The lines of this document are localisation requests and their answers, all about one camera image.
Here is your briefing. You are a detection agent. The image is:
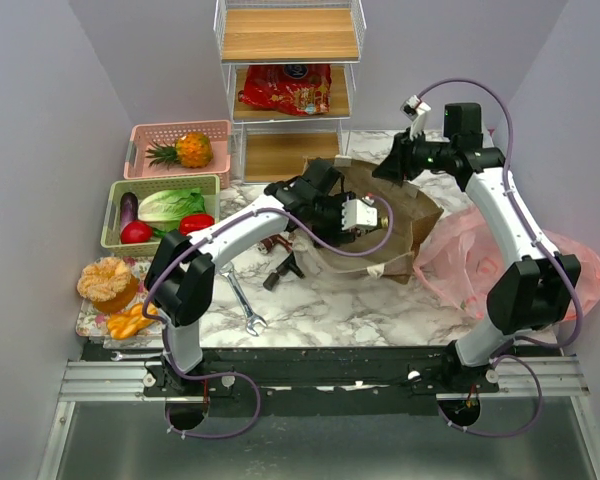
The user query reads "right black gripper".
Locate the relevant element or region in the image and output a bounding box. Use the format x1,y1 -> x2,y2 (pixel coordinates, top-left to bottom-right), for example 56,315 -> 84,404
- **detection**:
372,127 -> 455,183

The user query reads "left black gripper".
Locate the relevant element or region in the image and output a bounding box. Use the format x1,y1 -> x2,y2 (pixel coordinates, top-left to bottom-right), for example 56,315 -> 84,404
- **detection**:
308,193 -> 356,248

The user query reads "brown paper grocery bag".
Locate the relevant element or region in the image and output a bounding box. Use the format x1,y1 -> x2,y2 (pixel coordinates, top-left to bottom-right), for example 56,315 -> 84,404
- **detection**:
293,155 -> 443,284

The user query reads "pink plastic bag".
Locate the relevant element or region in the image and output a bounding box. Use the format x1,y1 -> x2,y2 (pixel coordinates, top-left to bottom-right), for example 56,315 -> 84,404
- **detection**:
413,207 -> 600,320

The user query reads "red snack packet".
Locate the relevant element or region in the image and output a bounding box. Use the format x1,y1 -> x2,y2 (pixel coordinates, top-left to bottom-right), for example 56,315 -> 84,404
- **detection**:
238,64 -> 332,116

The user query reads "red bell pepper toy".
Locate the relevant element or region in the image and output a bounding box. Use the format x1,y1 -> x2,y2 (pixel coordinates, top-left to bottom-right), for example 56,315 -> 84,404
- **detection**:
178,213 -> 215,235

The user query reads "green lettuce toy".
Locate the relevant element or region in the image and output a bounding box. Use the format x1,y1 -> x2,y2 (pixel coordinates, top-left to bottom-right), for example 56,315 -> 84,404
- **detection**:
138,188 -> 206,223

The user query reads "red tomato toy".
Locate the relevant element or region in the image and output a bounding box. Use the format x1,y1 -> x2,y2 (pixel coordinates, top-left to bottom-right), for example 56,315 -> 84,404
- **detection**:
120,220 -> 153,244

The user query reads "purple eggplant toy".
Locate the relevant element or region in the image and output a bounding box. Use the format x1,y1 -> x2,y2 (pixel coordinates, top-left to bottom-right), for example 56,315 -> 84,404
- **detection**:
119,192 -> 139,232

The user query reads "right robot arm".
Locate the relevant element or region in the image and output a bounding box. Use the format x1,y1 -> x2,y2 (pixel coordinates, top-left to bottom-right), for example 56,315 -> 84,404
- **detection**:
372,96 -> 581,392

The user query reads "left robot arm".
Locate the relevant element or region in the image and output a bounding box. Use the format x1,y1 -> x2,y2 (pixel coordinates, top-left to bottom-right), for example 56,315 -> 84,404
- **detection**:
144,159 -> 358,395

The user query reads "green plastic basket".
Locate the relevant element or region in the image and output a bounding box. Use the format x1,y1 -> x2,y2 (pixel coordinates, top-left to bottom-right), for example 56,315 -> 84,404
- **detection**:
100,175 -> 220,257

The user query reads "silver open-end wrench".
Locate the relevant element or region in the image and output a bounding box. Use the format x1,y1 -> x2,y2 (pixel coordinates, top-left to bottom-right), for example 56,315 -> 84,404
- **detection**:
220,262 -> 267,337

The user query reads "toy pineapple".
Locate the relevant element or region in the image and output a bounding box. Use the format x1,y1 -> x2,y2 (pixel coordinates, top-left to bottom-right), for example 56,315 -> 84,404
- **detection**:
147,132 -> 214,169

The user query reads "green chili pepper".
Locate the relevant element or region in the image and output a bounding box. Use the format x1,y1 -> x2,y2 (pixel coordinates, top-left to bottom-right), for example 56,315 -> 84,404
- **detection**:
152,228 -> 167,238

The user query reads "pink plastic basket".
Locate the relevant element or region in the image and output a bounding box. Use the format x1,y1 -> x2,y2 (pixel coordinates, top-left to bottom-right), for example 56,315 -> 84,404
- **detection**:
123,120 -> 231,189

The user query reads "orange bread toy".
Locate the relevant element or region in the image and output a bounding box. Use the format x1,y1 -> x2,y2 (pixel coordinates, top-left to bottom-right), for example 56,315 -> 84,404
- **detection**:
77,257 -> 139,314

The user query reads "small silver wrench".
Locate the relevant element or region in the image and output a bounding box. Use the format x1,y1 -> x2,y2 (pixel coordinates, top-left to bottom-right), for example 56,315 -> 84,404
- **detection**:
111,351 -> 162,362

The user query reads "floral tray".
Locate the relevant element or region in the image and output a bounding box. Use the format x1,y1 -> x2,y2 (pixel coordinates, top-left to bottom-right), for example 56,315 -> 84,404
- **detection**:
76,257 -> 161,343

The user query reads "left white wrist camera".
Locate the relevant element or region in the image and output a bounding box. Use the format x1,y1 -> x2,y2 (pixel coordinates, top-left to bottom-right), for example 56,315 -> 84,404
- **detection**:
341,197 -> 379,231

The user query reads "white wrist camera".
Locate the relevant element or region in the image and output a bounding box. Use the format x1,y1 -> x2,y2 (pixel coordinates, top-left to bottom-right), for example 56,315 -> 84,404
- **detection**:
341,197 -> 379,231
401,95 -> 431,140

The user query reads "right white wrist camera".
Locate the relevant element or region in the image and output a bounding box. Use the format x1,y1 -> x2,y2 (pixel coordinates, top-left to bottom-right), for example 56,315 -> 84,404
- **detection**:
401,95 -> 431,140

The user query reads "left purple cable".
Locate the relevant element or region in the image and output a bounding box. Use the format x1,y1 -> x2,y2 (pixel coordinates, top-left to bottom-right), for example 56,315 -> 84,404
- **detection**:
140,194 -> 396,440

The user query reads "purple cable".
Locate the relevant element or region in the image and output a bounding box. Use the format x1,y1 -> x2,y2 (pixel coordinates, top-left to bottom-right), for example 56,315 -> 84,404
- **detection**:
140,194 -> 396,440
414,77 -> 585,439

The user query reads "black T-handle tool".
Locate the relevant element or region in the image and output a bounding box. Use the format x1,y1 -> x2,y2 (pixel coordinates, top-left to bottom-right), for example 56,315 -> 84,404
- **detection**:
263,252 -> 305,291

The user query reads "white wire wooden shelf rack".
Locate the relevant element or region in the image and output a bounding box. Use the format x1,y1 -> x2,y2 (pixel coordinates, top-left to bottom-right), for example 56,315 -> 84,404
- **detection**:
213,1 -> 367,183

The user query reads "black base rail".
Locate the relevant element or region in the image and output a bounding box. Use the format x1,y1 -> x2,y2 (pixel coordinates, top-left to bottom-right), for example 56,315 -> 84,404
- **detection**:
82,345 -> 499,417

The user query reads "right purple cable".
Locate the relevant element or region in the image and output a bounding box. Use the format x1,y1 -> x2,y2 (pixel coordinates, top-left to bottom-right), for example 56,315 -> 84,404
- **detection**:
414,77 -> 585,439

